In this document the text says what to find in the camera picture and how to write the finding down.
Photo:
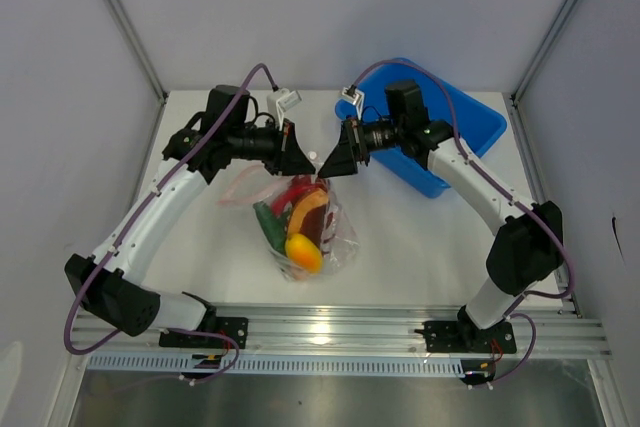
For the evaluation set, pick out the red toy lobster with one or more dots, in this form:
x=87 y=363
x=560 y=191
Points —
x=283 y=204

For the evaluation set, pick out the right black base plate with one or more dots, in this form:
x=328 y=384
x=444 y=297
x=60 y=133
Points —
x=463 y=337

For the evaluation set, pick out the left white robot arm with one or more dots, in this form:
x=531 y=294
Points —
x=108 y=282

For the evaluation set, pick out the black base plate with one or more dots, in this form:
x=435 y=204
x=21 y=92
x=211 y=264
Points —
x=220 y=333
x=463 y=337

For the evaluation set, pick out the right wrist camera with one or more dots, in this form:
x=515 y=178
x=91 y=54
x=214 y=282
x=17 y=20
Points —
x=355 y=97

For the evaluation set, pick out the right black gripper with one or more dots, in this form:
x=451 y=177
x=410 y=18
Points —
x=342 y=160

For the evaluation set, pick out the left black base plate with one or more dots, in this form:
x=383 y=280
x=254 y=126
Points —
x=220 y=333

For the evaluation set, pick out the blue plastic bin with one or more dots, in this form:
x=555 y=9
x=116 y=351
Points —
x=427 y=111

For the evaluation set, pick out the slotted cable duct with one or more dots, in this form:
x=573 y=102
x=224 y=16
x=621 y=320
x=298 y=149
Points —
x=279 y=364

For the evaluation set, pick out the aluminium rail frame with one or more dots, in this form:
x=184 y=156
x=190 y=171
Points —
x=390 y=331

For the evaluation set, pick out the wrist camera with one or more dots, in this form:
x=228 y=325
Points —
x=280 y=101
x=355 y=97

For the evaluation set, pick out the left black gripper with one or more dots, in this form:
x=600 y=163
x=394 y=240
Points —
x=287 y=157

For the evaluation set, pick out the clear zip top bag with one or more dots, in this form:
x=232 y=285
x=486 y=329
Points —
x=253 y=184

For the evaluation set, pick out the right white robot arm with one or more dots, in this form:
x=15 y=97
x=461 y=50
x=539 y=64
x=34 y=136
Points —
x=527 y=236

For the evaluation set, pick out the yellow orange toy fruit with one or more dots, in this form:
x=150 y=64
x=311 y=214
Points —
x=303 y=253

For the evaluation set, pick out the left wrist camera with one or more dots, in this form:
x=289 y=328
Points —
x=280 y=101

